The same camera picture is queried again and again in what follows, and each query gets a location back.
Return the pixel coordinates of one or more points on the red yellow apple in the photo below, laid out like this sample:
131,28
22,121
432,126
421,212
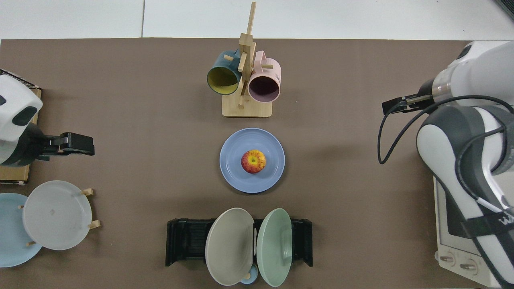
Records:
253,162

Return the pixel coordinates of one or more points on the wooden plate rack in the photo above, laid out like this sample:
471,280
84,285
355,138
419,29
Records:
89,192

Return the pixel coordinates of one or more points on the light grey plate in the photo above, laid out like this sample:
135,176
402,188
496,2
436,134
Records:
56,214

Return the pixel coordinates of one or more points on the pale blue plate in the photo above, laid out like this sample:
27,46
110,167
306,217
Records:
12,233

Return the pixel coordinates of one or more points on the black dish rack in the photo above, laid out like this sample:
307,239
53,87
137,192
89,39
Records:
186,241

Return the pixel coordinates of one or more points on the beige plate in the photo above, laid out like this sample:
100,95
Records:
229,247

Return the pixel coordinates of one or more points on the green plate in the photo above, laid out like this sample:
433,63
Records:
274,247

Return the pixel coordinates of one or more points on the brown table cloth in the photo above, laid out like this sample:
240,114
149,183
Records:
140,140

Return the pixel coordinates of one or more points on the dark grey background object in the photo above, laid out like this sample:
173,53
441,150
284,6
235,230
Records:
506,7

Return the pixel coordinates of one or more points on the pink mug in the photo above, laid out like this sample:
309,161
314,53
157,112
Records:
263,89

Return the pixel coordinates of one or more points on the wooden cup stand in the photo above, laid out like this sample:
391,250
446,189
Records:
247,110

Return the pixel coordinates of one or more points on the dark teal mug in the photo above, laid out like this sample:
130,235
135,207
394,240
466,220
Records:
223,80

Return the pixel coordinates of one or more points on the pale toaster oven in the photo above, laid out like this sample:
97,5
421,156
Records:
453,257

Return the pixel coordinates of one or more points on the small blue round thing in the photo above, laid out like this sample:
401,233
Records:
253,275

